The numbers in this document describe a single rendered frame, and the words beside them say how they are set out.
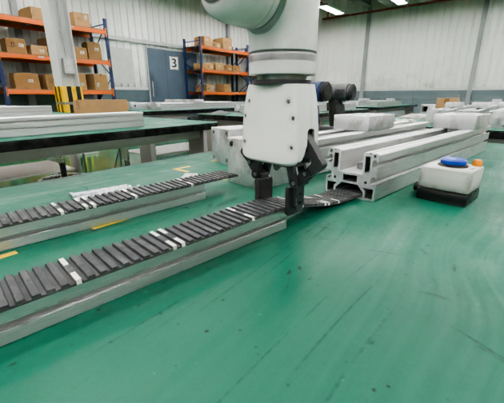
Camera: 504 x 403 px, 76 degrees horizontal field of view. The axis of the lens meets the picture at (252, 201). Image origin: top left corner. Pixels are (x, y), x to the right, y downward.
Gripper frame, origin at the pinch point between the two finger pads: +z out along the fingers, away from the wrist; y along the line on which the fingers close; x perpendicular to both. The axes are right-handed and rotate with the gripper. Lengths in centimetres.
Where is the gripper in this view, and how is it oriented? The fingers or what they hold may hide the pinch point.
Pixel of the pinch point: (278, 196)
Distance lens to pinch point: 46.2
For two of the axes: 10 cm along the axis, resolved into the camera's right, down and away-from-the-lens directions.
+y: 6.9, 2.3, -6.8
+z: 0.0, 9.5, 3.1
